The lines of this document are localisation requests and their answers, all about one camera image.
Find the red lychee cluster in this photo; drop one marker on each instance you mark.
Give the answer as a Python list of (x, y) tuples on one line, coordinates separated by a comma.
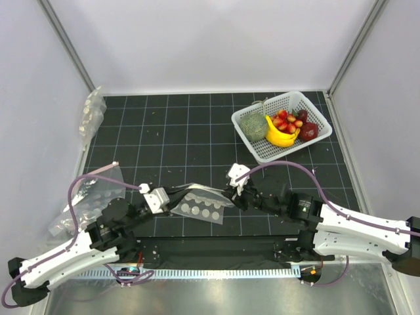
[(286, 122)]

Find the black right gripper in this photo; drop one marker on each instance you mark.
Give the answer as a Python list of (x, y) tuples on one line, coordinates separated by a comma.
[(235, 199)]

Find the yellow banana bunch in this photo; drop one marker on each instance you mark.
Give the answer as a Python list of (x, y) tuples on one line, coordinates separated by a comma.
[(278, 138)]

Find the aluminium corner post right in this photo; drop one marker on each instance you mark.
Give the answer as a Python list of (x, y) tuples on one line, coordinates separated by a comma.
[(361, 37)]

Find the white plastic basket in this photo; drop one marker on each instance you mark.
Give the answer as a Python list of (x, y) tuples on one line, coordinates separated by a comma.
[(292, 102)]

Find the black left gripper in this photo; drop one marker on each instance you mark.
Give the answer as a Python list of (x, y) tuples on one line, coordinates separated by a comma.
[(175, 193)]

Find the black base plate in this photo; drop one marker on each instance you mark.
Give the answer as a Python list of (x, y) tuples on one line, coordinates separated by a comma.
[(227, 253)]

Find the green netted melon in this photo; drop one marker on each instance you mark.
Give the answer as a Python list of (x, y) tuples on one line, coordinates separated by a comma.
[(254, 126)]

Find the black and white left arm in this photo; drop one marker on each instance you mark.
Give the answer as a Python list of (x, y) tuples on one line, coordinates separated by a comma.
[(108, 239)]

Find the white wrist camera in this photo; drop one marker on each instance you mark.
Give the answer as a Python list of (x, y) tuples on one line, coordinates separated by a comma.
[(238, 176), (156, 198)]

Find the small dark red fruit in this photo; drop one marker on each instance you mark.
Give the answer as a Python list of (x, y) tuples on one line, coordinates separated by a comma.
[(302, 115)]

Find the aluminium corner post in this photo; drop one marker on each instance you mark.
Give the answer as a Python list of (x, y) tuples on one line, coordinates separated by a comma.
[(361, 37), (66, 42)]

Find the white slotted cable duct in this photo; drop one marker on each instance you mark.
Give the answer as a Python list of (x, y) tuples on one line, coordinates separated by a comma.
[(168, 274)]

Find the clear bag of snacks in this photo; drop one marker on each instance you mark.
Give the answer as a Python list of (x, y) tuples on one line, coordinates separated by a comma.
[(92, 116)]

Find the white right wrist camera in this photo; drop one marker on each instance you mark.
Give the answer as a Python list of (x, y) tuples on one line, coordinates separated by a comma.
[(238, 176)]

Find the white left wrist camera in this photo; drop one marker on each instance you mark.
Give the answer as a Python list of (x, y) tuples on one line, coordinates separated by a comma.
[(156, 198)]

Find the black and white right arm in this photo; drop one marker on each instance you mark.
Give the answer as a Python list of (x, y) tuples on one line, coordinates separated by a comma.
[(328, 229)]

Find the clear dotted zip bag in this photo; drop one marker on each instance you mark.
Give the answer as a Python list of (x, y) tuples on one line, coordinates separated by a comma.
[(203, 203)]

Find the aluminium corner post left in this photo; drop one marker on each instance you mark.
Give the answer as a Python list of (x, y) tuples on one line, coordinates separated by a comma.
[(66, 42)]

